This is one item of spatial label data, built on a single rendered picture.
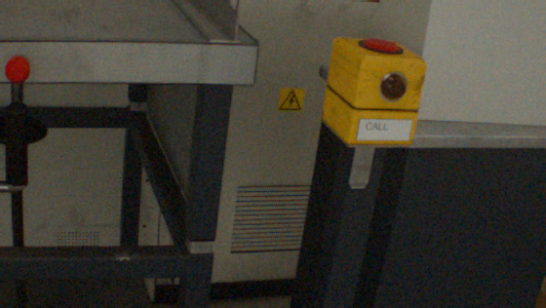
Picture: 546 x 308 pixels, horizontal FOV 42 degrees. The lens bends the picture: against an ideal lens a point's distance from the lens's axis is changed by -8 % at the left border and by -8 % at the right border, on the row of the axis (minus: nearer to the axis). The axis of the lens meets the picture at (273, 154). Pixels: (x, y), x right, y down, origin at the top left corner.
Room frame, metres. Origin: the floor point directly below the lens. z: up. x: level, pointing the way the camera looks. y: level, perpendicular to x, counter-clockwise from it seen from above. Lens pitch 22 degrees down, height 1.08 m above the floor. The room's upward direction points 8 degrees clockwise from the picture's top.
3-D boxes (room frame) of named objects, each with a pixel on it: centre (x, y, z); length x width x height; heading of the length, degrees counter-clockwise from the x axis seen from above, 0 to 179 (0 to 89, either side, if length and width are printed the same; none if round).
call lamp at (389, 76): (0.74, -0.11, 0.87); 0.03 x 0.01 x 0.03; 111
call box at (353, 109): (0.79, -0.10, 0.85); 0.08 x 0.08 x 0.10; 21
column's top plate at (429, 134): (1.18, -0.29, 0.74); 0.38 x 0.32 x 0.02; 112
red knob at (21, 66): (0.81, 0.32, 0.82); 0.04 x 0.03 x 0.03; 21
